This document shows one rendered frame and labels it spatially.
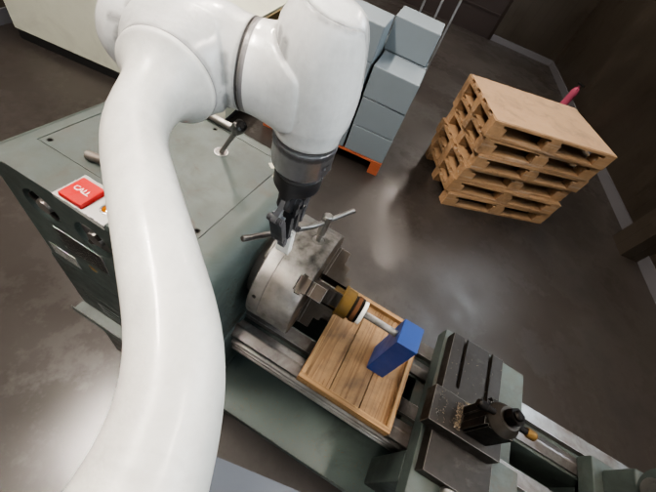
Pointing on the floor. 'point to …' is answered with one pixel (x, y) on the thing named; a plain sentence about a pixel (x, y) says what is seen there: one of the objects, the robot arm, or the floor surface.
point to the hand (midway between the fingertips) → (284, 240)
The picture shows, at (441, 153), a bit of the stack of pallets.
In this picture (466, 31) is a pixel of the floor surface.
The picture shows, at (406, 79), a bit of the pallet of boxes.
